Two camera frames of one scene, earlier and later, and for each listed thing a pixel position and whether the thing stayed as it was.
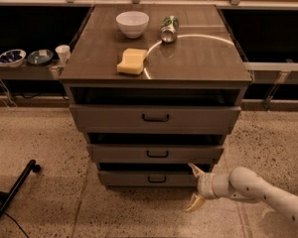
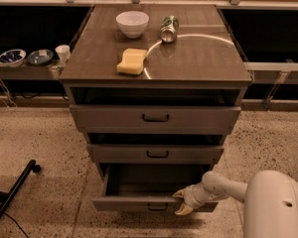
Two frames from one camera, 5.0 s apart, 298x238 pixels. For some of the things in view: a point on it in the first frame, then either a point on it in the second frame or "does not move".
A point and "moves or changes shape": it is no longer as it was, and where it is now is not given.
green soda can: [169, 28] does not move
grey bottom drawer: [147, 178] moves or changes shape
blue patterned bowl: [12, 58] does not move
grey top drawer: [155, 119] does not move
